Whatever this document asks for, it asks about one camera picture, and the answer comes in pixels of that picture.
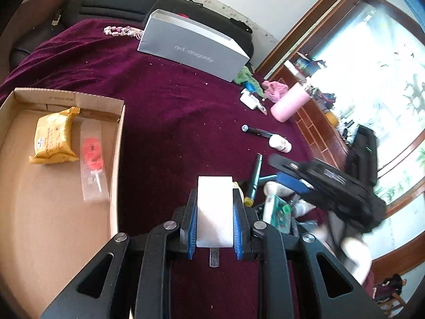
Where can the silver buckle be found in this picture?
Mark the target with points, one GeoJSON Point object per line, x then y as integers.
{"type": "Point", "coordinates": [57, 17]}

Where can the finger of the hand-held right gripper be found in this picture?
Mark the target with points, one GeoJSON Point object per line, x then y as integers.
{"type": "Point", "coordinates": [289, 166]}
{"type": "Point", "coordinates": [292, 183]}

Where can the maroon velvet blanket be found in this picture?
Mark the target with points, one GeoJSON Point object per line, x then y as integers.
{"type": "Point", "coordinates": [166, 123]}

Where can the blue box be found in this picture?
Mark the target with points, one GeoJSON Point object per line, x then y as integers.
{"type": "Point", "coordinates": [307, 63]}

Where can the green tissue pack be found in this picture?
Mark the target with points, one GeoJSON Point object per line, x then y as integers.
{"type": "Point", "coordinates": [277, 214]}

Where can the black marker yellow cap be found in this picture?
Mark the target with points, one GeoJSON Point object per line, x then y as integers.
{"type": "Point", "coordinates": [254, 179]}

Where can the red lollipop in clear wrapper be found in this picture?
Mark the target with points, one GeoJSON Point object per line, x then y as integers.
{"type": "Point", "coordinates": [93, 159]}

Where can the cardboard tray box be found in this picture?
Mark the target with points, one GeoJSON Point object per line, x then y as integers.
{"type": "Point", "coordinates": [49, 222]}

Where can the black marker grey cap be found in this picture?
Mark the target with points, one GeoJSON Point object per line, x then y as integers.
{"type": "Point", "coordinates": [257, 130]}

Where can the yellow snack packet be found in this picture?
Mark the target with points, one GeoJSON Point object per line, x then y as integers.
{"type": "Point", "coordinates": [54, 136]}

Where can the person's right forearm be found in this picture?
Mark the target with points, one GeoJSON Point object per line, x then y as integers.
{"type": "Point", "coordinates": [357, 256]}

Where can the pink tumbler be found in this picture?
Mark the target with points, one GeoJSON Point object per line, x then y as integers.
{"type": "Point", "coordinates": [289, 103]}

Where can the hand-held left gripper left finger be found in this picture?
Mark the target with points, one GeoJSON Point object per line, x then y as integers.
{"type": "Point", "coordinates": [191, 226]}

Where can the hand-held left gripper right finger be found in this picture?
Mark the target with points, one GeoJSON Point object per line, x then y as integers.
{"type": "Point", "coordinates": [238, 229]}

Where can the small white spray bottle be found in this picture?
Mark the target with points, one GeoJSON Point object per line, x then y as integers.
{"type": "Point", "coordinates": [249, 99]}

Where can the brown sofa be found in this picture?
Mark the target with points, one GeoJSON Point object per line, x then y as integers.
{"type": "Point", "coordinates": [30, 10]}

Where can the grey shoe box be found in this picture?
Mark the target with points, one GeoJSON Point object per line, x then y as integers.
{"type": "Point", "coordinates": [192, 46]}

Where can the white rectangular box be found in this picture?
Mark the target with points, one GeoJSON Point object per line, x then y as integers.
{"type": "Point", "coordinates": [214, 212]}

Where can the pink cloth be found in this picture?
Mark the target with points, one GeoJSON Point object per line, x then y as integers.
{"type": "Point", "coordinates": [274, 89]}

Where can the green cloth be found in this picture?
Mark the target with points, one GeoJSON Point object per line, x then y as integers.
{"type": "Point", "coordinates": [244, 78]}

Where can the black sofa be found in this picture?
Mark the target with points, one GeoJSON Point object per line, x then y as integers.
{"type": "Point", "coordinates": [116, 6]}

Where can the white pill bottle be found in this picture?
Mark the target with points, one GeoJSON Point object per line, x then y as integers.
{"type": "Point", "coordinates": [280, 143]}

